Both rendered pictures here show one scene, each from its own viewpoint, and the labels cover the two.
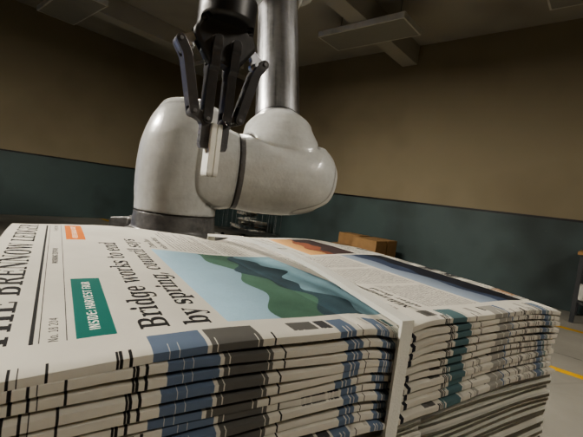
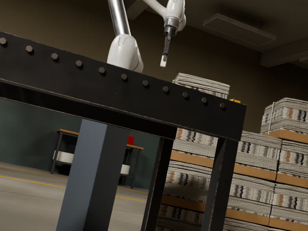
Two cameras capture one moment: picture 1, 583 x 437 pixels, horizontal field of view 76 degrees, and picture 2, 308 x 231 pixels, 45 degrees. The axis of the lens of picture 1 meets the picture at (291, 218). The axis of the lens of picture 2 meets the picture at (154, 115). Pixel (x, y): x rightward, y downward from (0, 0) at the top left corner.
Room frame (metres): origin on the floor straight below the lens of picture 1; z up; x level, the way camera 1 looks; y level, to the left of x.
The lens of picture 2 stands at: (-0.55, 1.97, 0.55)
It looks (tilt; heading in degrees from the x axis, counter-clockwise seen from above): 8 degrees up; 299
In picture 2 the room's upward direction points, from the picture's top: 12 degrees clockwise
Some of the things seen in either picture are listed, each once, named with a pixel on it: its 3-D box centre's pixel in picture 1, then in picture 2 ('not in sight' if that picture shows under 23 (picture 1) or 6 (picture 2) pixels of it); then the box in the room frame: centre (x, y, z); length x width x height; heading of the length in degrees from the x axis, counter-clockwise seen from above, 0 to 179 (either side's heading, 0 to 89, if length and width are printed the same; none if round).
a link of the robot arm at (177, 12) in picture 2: not in sight; (175, 8); (0.51, 0.11, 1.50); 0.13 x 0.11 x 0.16; 108
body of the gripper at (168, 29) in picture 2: (225, 32); (169, 35); (0.50, 0.12, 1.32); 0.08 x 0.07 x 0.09; 120
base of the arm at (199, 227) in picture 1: (164, 225); not in sight; (0.73, 0.25, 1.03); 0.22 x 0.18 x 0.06; 83
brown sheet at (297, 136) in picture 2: not in sight; (292, 140); (-0.21, -0.29, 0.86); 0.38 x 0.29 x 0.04; 119
